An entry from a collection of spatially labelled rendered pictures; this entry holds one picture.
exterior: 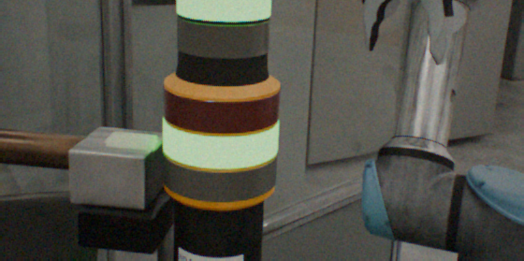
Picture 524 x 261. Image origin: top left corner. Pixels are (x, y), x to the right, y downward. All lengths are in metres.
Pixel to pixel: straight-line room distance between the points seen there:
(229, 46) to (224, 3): 0.01
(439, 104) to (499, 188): 0.16
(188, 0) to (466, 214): 0.83
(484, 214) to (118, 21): 0.60
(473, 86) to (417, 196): 4.05
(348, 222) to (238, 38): 1.46
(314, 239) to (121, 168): 1.35
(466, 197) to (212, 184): 0.81
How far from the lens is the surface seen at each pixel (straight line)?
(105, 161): 0.26
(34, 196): 0.43
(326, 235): 1.63
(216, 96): 0.24
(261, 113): 0.24
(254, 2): 0.24
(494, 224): 1.03
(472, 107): 5.12
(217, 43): 0.24
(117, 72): 1.09
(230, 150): 0.24
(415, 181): 1.05
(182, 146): 0.25
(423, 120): 1.08
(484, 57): 5.08
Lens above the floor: 1.64
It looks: 17 degrees down
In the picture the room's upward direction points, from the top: 2 degrees clockwise
